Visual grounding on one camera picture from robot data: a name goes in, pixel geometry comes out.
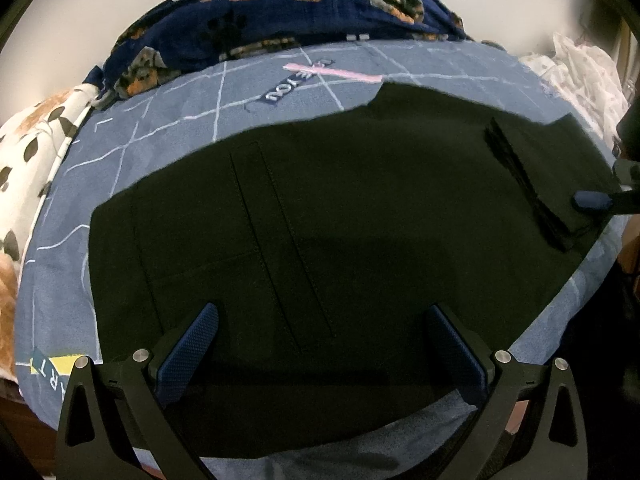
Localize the black pants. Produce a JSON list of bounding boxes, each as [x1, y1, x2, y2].
[[89, 84, 618, 457]]

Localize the white crumpled cloth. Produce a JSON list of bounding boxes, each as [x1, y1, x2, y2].
[[518, 32, 629, 151]]

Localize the blue grey patterned bedsheet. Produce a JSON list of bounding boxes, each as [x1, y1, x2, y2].
[[14, 39, 626, 480]]

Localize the white spotted pillow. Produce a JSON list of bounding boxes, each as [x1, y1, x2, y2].
[[0, 84, 99, 384]]

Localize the navy floral blanket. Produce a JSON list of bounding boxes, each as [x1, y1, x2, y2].
[[87, 0, 469, 110]]

